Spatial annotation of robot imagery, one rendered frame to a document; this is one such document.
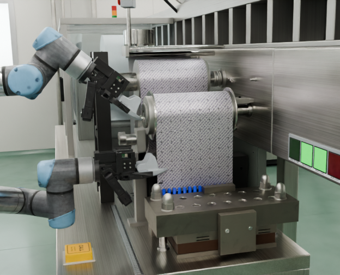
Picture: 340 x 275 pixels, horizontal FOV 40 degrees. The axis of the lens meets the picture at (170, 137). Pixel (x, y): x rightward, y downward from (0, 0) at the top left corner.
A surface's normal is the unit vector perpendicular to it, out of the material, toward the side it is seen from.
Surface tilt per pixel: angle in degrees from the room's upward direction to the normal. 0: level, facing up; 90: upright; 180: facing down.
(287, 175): 90
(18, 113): 90
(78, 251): 0
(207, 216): 90
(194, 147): 90
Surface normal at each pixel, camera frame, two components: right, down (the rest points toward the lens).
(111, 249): -0.02, -0.98
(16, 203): 0.90, 0.14
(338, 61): -0.97, 0.07
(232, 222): 0.24, 0.18
